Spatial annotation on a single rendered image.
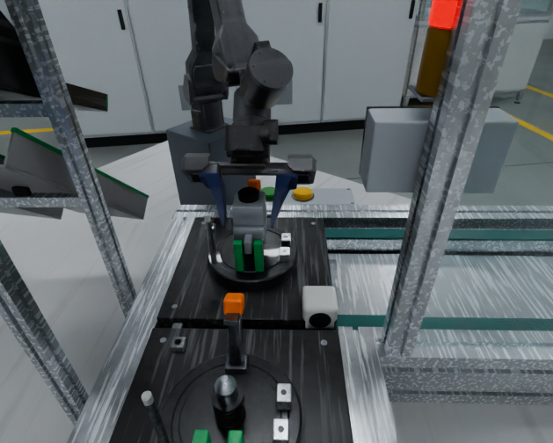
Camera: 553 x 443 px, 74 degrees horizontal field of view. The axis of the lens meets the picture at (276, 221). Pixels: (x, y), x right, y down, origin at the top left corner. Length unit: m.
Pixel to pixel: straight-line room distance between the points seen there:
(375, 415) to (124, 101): 3.43
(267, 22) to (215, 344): 3.14
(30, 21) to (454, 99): 0.39
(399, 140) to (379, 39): 3.37
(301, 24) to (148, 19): 1.24
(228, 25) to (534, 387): 0.64
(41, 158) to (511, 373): 0.62
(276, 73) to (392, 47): 3.30
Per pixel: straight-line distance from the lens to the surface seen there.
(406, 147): 0.35
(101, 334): 0.69
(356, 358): 0.48
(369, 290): 0.62
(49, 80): 0.47
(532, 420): 0.63
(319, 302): 0.49
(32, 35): 0.47
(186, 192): 0.91
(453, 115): 0.31
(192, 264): 0.59
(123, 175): 1.17
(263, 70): 0.48
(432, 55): 0.33
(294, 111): 3.63
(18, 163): 0.48
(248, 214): 0.50
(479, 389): 0.58
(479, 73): 0.32
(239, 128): 0.47
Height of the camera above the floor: 1.35
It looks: 35 degrees down
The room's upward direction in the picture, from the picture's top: 1 degrees counter-clockwise
